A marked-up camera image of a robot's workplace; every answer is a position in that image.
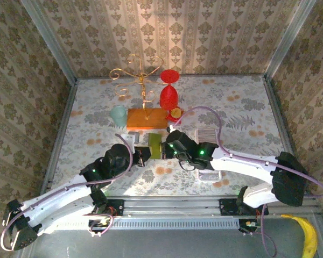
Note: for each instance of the aluminium frame rail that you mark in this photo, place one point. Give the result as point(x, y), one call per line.
point(59, 137)
point(284, 134)

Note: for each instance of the wide black mounting plate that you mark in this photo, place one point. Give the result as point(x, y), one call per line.
point(228, 207)

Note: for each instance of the yellow banana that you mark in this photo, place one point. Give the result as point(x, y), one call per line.
point(310, 242)

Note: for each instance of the red and yellow small packet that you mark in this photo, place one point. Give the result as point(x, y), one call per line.
point(175, 113)

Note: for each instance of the pale teal cup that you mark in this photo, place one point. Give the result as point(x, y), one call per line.
point(118, 115)

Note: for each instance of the aluminium base beam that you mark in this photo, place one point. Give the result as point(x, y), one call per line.
point(172, 205)

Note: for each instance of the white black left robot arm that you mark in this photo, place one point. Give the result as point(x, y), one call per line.
point(56, 199)

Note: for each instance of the small black mounting plate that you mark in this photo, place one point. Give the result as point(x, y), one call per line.
point(118, 208)

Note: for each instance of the red plastic goblet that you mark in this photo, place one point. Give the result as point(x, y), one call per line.
point(168, 98)

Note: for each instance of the small circuit board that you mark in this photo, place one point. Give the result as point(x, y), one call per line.
point(249, 224)
point(99, 222)

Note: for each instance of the aluminium frame post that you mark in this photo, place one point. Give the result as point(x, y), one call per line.
point(288, 37)
point(50, 43)

